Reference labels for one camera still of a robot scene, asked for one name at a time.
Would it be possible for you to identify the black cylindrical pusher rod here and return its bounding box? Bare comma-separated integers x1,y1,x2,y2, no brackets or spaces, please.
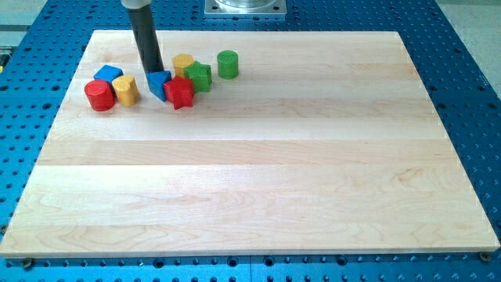
127,4,164,74

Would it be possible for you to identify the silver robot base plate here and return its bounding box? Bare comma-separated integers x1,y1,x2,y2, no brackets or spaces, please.
204,0,287,16

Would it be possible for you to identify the green cylinder block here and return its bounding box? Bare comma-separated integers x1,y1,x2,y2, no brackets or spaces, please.
217,50,239,79

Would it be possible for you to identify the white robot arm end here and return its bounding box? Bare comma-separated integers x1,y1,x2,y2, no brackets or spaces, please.
121,0,152,9

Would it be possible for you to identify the blue cube block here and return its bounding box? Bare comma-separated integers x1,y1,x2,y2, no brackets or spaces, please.
93,64,124,88

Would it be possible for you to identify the green star block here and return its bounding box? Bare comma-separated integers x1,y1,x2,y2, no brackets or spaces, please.
184,61,212,92

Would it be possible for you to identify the light wooden board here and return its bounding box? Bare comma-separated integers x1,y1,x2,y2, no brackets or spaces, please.
1,30,499,259

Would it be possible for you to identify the yellow hexagon block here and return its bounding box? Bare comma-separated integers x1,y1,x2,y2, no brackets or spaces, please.
171,53,194,78

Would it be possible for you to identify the yellow heart block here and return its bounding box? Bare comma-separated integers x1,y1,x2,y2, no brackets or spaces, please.
112,74,139,107

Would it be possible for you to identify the red cylinder block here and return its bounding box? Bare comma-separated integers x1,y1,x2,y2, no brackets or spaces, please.
84,79,114,111

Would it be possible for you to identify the red star block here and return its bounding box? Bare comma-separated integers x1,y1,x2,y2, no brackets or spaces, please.
164,76,195,110

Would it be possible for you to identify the blue triangle block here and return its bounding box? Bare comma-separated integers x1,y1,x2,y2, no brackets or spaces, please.
146,70,171,102

